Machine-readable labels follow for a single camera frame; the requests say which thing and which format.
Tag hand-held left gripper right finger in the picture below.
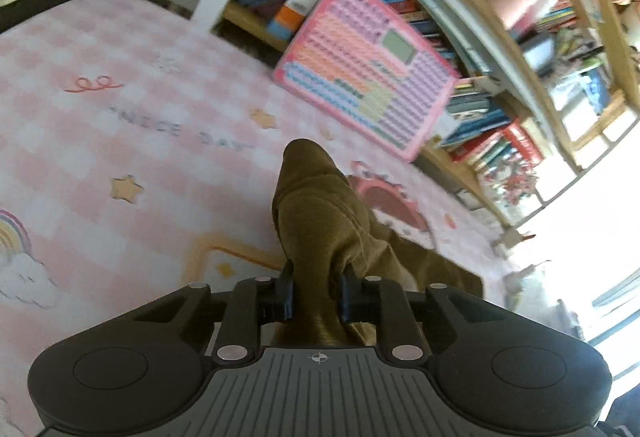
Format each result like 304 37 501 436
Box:
340 267 494 364

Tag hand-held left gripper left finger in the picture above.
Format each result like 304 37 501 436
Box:
134 262 296 366

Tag brown fleece pants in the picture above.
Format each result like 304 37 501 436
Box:
270 137 483 348

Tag row of shelf books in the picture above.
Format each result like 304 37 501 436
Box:
232 0 551 213

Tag pink printed desk mat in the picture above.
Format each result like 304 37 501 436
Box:
0 0 518 437

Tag pink toy learning tablet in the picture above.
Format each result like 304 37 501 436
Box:
272 0 461 163

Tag wooden bookshelf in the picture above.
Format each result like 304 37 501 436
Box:
195 0 640 228

